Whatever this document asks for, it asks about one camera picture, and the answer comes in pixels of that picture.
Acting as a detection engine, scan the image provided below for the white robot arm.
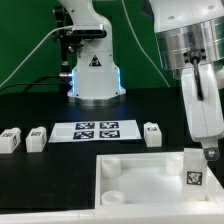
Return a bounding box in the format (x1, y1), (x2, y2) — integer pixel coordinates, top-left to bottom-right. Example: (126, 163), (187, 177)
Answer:
(58, 0), (224, 161)

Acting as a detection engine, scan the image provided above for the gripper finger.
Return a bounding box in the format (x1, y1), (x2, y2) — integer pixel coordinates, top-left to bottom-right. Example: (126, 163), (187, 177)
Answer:
(201, 139), (220, 161)

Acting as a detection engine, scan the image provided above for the white camera cable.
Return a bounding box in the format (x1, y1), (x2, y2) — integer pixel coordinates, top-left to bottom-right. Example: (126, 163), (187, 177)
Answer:
(0, 25), (74, 88)

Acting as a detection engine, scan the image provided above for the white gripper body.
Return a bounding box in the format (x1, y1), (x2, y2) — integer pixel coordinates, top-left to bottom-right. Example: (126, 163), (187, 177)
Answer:
(181, 64), (224, 142)

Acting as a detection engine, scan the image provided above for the black cable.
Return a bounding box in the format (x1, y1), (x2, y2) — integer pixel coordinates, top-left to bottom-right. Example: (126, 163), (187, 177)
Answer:
(0, 74), (73, 93)

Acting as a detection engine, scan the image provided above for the white square table top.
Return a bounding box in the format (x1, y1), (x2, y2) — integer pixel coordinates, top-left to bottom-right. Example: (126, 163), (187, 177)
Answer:
(95, 152), (224, 208)

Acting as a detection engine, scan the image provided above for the white obstacle fixture rail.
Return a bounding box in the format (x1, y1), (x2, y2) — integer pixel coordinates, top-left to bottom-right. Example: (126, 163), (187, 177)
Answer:
(0, 203), (224, 224)

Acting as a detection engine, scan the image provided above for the black camera on stand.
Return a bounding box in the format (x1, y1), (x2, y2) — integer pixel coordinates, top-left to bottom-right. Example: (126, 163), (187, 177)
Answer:
(52, 6), (107, 92)

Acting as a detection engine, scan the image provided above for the white sheet with tags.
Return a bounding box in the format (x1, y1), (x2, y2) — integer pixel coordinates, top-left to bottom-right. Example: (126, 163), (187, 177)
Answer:
(49, 120), (141, 143)

